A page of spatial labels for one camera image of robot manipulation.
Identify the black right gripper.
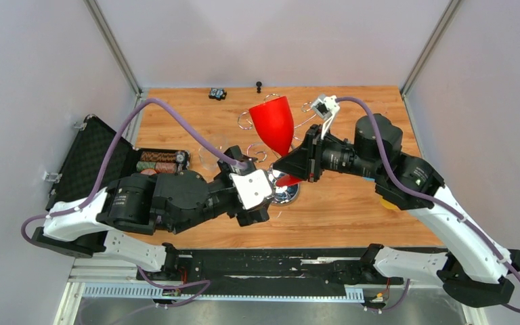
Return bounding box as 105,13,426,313
273,123,381,182

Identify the clear wine glass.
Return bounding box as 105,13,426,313
198,146,218,171

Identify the red wine glass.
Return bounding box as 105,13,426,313
248,95,304,188

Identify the chrome wine glass rack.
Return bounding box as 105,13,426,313
236,93,324,207

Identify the clear champagne flute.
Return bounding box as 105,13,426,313
368,101,389,117

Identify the yellow wine glass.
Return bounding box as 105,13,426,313
380,198,399,211

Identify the clear ribbed goblet glass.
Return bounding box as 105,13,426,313
209,133,229,153

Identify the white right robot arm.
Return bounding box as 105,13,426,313
274,114,520,308

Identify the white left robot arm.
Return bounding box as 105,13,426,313
29,146,274,280

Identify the small black clip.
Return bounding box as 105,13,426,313
209,88,227,101

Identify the black poker chip case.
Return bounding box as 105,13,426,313
45,114,190,211

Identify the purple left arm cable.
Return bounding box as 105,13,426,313
20,97,249,325

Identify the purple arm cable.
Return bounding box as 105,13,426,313
20,97,249,325
335,96,520,315

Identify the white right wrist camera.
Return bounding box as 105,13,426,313
310,94,341,139

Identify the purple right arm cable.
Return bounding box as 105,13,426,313
335,96,520,315

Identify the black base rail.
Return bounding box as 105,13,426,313
147,248,404,297

